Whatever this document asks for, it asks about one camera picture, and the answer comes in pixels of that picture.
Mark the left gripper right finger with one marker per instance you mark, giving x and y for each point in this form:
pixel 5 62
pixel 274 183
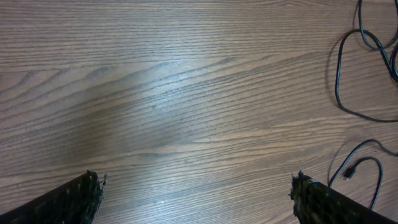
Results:
pixel 315 203

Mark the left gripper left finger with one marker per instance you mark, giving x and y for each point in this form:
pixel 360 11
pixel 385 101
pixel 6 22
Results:
pixel 76 201

